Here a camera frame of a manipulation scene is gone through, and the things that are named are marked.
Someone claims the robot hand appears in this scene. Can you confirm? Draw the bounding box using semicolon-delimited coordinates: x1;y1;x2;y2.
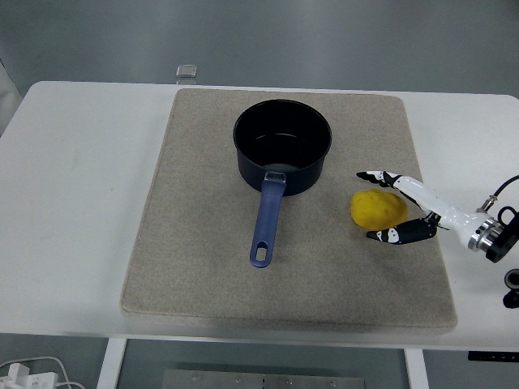
355;169;488;246

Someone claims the yellow potato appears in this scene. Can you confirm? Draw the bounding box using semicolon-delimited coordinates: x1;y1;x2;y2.
349;188;409;230

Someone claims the black table control panel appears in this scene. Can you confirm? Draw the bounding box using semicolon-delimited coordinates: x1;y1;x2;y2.
467;350;519;361

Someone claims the white table leg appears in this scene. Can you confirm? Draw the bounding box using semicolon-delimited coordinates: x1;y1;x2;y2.
403;347;430;389
96;338;129;389

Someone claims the beige fabric mat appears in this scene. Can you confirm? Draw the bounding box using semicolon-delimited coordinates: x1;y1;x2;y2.
120;88;458;336

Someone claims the grey metal plate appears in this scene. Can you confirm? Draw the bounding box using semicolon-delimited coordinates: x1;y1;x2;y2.
161;368;366;389

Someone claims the small clear plastic block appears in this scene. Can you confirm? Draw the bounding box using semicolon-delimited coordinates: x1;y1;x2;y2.
175;63;199;85

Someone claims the person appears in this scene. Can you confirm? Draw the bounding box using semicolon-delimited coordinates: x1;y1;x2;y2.
0;58;24;137

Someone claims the white power strip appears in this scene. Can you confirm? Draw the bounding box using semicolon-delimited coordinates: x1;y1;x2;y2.
0;362;60;389

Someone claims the blue pot with handle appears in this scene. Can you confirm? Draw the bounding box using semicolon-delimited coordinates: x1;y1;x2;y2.
232;99;333;269

